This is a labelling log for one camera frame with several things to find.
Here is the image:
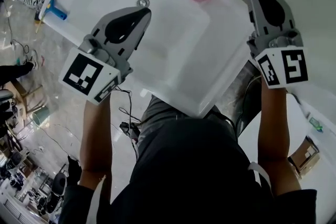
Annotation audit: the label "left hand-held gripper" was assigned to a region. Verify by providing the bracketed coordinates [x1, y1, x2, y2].
[58, 6, 152, 105]

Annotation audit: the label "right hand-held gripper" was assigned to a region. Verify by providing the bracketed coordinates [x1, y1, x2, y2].
[244, 0, 309, 90]

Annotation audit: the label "person's left forearm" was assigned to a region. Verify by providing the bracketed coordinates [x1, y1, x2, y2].
[79, 97, 116, 176]

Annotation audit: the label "person's right forearm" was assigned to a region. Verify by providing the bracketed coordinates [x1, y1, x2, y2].
[257, 78, 291, 163]

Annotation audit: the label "green bottle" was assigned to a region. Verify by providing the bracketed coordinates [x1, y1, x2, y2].
[309, 117, 323, 133]

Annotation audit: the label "white sink table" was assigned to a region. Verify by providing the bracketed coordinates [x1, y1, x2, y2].
[38, 0, 250, 119]

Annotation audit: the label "person's grey trousers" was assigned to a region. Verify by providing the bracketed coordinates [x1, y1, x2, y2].
[138, 94, 218, 150]

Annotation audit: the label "teal bucket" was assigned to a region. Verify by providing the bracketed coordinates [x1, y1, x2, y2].
[31, 105, 50, 125]

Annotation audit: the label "round wooden side table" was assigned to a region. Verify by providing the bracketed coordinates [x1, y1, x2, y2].
[5, 78, 44, 120]

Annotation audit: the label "cardboard box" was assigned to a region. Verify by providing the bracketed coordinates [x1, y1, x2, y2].
[288, 136, 321, 179]

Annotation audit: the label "person's dark shirt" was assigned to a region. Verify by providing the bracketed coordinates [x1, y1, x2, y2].
[59, 116, 318, 224]

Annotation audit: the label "black cable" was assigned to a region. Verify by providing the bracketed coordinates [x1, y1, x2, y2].
[115, 88, 142, 161]

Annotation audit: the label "black cable adapter box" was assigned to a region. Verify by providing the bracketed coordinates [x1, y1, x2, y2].
[120, 122, 140, 143]

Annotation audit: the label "white shoulder strap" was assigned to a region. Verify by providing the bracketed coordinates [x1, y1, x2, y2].
[248, 161, 274, 196]

